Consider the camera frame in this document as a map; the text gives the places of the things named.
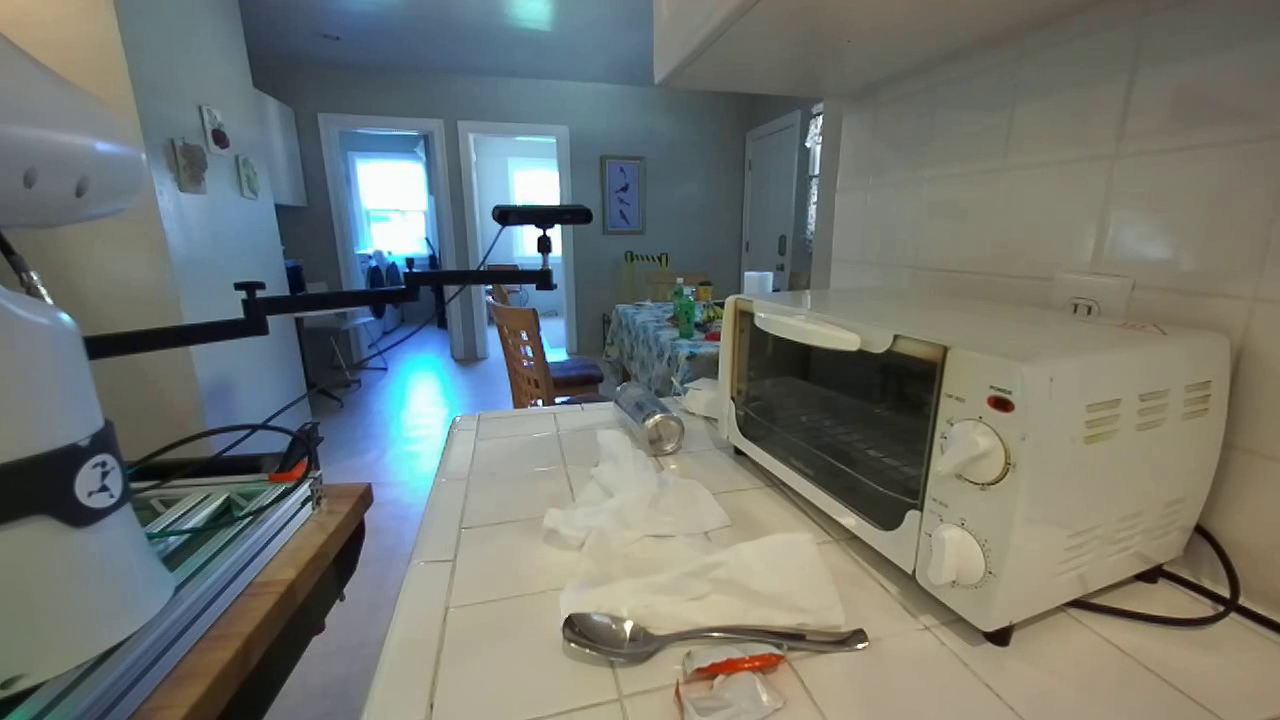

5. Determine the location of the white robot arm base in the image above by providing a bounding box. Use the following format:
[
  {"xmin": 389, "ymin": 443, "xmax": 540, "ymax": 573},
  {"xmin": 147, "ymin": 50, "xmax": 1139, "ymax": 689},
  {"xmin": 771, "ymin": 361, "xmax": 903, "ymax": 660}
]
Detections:
[{"xmin": 0, "ymin": 41, "xmax": 175, "ymax": 694}]

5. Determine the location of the white toaster oven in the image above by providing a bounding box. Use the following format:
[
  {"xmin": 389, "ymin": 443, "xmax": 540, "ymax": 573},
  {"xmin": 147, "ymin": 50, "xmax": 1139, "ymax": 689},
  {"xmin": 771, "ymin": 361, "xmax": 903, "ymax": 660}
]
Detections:
[{"xmin": 718, "ymin": 288, "xmax": 1231, "ymax": 635}]

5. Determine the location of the dining table with cloth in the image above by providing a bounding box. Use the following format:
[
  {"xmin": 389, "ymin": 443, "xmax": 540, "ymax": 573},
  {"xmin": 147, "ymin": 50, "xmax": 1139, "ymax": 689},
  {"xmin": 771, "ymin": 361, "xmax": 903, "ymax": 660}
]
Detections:
[{"xmin": 603, "ymin": 301, "xmax": 718, "ymax": 397}]

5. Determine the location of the silver metal can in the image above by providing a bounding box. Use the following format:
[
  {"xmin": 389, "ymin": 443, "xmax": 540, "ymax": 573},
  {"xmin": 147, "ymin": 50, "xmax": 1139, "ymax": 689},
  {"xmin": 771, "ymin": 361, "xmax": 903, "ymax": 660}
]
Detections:
[{"xmin": 612, "ymin": 383, "xmax": 683, "ymax": 454}]

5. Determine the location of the green bottle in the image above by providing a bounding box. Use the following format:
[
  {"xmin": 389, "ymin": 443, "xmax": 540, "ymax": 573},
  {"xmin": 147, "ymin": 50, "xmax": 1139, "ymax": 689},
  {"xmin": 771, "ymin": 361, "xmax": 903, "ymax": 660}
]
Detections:
[{"xmin": 671, "ymin": 276, "xmax": 700, "ymax": 340}]

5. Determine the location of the wooden chair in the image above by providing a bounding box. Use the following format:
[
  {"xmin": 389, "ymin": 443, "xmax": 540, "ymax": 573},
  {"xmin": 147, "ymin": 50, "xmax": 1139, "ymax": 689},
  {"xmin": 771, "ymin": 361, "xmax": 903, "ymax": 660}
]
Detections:
[{"xmin": 491, "ymin": 303, "xmax": 603, "ymax": 406}]

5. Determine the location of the crumpled white paper towel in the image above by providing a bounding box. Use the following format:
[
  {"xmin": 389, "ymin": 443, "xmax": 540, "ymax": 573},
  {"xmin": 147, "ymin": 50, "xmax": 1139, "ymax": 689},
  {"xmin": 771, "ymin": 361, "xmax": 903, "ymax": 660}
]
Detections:
[{"xmin": 545, "ymin": 429, "xmax": 728, "ymax": 546}]

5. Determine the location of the flat white napkin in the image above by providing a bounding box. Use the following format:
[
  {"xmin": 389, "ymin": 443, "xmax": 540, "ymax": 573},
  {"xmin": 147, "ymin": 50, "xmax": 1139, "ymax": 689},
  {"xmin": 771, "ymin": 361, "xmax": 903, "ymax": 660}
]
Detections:
[{"xmin": 558, "ymin": 532, "xmax": 848, "ymax": 633}]

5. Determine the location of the metal spoon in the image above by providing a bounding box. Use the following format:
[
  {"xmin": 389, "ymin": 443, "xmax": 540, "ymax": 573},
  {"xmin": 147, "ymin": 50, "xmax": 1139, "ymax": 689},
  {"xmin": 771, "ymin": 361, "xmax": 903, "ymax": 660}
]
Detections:
[{"xmin": 558, "ymin": 610, "xmax": 869, "ymax": 664}]

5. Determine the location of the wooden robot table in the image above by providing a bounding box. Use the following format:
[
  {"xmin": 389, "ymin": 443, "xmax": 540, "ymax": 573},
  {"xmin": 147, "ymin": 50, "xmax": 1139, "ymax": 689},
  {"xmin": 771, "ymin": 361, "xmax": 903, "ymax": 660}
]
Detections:
[{"xmin": 129, "ymin": 485, "xmax": 372, "ymax": 720}]

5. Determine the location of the framed wall picture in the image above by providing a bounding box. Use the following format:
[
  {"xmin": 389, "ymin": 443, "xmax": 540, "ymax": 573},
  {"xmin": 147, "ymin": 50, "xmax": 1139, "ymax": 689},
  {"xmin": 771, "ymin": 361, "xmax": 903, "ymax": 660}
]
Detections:
[{"xmin": 598, "ymin": 156, "xmax": 645, "ymax": 235}]

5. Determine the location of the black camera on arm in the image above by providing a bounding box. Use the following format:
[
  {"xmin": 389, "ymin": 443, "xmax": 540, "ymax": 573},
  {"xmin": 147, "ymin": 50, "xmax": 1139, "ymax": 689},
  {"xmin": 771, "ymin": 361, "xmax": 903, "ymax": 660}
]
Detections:
[{"xmin": 491, "ymin": 202, "xmax": 590, "ymax": 227}]

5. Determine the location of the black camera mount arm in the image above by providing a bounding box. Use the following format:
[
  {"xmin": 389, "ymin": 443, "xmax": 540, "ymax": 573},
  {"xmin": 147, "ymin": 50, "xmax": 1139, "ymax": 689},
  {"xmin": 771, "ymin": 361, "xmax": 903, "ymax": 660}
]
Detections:
[{"xmin": 85, "ymin": 266, "xmax": 550, "ymax": 361}]

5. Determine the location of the black power cord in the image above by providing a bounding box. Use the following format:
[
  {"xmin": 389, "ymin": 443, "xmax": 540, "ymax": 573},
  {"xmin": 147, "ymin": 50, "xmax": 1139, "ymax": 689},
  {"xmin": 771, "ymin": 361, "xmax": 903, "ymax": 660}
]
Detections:
[{"xmin": 1066, "ymin": 520, "xmax": 1280, "ymax": 641}]

